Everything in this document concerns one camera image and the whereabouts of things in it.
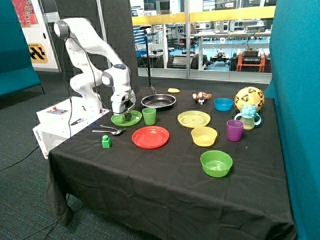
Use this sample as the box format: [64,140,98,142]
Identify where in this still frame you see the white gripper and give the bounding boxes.
[111,90,136,120]

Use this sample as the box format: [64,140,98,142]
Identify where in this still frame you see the green toy capsicum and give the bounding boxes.
[122,112,132,121]

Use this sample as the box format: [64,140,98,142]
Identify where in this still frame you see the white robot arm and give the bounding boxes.
[54,17,136,120]

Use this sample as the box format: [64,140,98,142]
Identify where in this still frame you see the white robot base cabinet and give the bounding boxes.
[32,96,108,159]

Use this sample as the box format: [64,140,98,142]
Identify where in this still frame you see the green plastic plate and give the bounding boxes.
[111,110,143,127]

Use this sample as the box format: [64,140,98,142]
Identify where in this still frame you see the red plastic plate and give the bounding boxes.
[131,126,170,149]

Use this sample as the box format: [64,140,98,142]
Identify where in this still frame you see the yellow plastic plate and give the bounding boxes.
[177,110,211,128]

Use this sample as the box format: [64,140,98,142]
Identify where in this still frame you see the metal spoon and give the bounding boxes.
[91,128,126,136]

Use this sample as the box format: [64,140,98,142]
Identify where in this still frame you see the green plastic cup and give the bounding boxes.
[142,107,156,126]

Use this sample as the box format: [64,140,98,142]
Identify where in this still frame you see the black frying pan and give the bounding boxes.
[140,84,177,111]

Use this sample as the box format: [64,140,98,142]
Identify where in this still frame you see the green toy block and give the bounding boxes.
[101,135,112,149]

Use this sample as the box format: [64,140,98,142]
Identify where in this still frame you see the yellow toy lemon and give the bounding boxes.
[167,88,180,93]

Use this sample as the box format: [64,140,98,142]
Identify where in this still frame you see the brown plush toy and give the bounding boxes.
[192,92,212,105]

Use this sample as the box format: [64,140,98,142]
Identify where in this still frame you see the black tablecloth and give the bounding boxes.
[45,90,297,240]

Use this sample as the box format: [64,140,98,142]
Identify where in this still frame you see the yellow plastic bowl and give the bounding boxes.
[191,126,218,147]

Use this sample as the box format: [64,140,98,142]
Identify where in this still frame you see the blue plastic bowl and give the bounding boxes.
[214,98,234,112]

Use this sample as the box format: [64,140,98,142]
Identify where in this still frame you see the green plastic bowl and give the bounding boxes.
[200,150,233,178]

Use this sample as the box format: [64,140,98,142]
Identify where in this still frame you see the yellow black hazard sign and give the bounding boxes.
[28,43,48,64]

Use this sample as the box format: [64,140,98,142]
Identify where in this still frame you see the purple plastic cup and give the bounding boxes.
[226,119,245,142]

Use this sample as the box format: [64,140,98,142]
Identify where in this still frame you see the teal sofa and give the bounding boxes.
[0,0,42,97]

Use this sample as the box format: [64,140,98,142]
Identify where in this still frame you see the blue lidded sippy cup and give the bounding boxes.
[234,104,262,130]

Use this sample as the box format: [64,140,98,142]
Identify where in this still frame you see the yellow black soccer ball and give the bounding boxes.
[234,86,265,112]

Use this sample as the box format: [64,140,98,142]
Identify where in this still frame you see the teal partition panel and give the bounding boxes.
[266,0,320,240]

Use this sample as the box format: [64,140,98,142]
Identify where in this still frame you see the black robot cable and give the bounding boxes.
[61,34,113,137]

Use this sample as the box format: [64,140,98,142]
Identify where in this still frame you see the red wall poster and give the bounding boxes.
[12,0,39,28]

